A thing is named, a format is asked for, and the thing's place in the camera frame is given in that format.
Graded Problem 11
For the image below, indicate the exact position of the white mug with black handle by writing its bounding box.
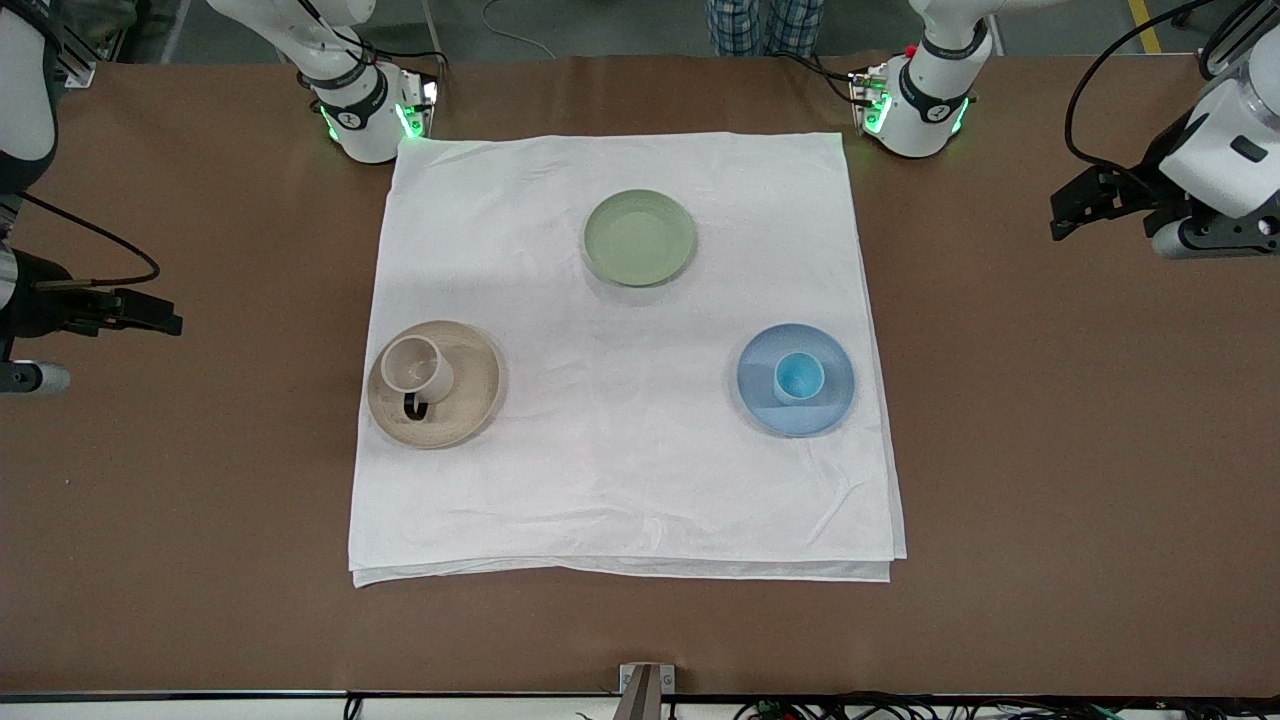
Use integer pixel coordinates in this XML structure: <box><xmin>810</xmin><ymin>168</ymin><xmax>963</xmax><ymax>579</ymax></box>
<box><xmin>380</xmin><ymin>334</ymin><xmax>456</xmax><ymax>422</ymax></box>

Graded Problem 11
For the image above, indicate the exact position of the blue cup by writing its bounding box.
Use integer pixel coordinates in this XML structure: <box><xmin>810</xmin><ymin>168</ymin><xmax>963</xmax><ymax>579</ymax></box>
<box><xmin>773</xmin><ymin>351</ymin><xmax>827</xmax><ymax>406</ymax></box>

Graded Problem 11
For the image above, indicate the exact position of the beige gray plate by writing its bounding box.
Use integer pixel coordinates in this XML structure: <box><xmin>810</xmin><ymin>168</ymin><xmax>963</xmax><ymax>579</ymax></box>
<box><xmin>366</xmin><ymin>320</ymin><xmax>505</xmax><ymax>450</ymax></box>

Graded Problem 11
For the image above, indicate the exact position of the blue plate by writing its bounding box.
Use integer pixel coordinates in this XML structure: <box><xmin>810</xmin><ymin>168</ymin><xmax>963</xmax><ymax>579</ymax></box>
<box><xmin>736</xmin><ymin>323</ymin><xmax>858</xmax><ymax>439</ymax></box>

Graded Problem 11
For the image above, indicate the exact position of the green plate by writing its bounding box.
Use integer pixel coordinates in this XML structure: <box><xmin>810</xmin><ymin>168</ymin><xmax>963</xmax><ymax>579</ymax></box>
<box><xmin>582</xmin><ymin>188</ymin><xmax>698</xmax><ymax>288</ymax></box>

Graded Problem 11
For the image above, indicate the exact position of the person in plaid trousers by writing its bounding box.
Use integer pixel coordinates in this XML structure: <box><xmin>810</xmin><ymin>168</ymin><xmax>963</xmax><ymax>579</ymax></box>
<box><xmin>707</xmin><ymin>0</ymin><xmax>826</xmax><ymax>58</ymax></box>

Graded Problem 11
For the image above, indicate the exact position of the white cloth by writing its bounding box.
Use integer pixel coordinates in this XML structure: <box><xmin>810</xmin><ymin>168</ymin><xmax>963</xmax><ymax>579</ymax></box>
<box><xmin>348</xmin><ymin>132</ymin><xmax>908</xmax><ymax>588</ymax></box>

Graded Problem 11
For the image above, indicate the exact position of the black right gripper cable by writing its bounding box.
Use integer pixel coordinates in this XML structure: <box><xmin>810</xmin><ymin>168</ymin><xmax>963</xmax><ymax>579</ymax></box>
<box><xmin>18</xmin><ymin>190</ymin><xmax>162</xmax><ymax>289</ymax></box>

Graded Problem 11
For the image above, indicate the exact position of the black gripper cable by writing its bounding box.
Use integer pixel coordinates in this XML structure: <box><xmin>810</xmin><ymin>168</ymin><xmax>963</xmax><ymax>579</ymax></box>
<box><xmin>1063</xmin><ymin>0</ymin><xmax>1216</xmax><ymax>171</ymax></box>
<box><xmin>18</xmin><ymin>190</ymin><xmax>162</xmax><ymax>289</ymax></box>

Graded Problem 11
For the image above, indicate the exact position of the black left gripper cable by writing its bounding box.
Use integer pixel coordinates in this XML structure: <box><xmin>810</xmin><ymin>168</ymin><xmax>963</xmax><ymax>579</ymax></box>
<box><xmin>1063</xmin><ymin>0</ymin><xmax>1216</xmax><ymax>171</ymax></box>

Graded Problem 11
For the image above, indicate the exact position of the black left arm base cable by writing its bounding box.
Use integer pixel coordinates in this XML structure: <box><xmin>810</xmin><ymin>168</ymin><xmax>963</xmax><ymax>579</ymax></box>
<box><xmin>780</xmin><ymin>50</ymin><xmax>863</xmax><ymax>103</ymax></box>

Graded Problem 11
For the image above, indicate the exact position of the black arm base cable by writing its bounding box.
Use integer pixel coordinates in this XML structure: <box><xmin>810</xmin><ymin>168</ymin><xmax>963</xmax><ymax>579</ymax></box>
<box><xmin>780</xmin><ymin>50</ymin><xmax>863</xmax><ymax>103</ymax></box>
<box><xmin>300</xmin><ymin>0</ymin><xmax>448</xmax><ymax>86</ymax></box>

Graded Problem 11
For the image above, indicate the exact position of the black right arm base cable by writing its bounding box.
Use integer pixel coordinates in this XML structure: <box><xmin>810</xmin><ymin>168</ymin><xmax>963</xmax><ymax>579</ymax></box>
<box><xmin>300</xmin><ymin>0</ymin><xmax>448</xmax><ymax>86</ymax></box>

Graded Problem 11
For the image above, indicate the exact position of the white cable on floor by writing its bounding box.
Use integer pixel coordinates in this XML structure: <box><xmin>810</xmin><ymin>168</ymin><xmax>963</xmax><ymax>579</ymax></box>
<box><xmin>483</xmin><ymin>0</ymin><xmax>557</xmax><ymax>47</ymax></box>

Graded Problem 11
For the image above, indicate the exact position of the metal table edge bracket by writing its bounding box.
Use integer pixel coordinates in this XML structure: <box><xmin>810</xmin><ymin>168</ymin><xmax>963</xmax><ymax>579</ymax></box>
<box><xmin>618</xmin><ymin>662</ymin><xmax>676</xmax><ymax>720</ymax></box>

